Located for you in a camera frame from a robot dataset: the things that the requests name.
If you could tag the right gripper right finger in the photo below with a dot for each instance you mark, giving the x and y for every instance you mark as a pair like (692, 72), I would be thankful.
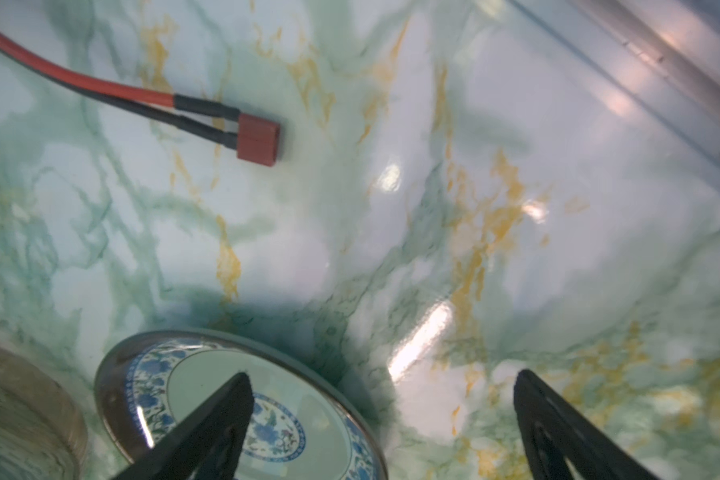
(557, 437)

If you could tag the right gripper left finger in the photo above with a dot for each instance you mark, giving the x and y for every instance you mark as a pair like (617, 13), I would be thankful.
(208, 444)

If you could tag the blue patterned plate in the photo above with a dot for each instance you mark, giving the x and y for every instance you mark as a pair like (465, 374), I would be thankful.
(301, 426)

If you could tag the clear glass plate back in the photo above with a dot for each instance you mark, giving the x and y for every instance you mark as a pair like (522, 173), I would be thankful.
(43, 433)

